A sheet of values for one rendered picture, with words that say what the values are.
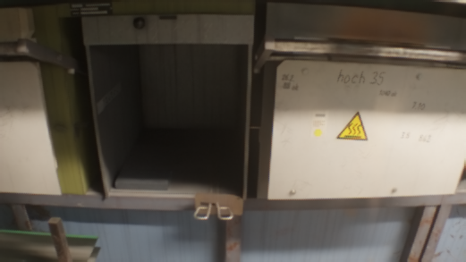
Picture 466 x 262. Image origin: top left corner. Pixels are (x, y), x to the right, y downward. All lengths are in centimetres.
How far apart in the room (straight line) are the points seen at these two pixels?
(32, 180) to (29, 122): 19
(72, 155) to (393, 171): 99
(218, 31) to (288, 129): 32
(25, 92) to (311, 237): 108
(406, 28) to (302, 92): 39
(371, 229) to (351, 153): 51
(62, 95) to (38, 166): 22
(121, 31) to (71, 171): 49
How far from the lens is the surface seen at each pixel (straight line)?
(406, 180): 111
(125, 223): 134
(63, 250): 111
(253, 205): 116
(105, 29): 99
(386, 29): 106
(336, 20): 100
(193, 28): 94
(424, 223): 145
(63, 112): 112
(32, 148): 107
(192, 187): 120
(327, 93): 90
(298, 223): 131
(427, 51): 86
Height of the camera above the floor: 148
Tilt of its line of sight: 22 degrees down
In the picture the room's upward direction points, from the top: 1 degrees clockwise
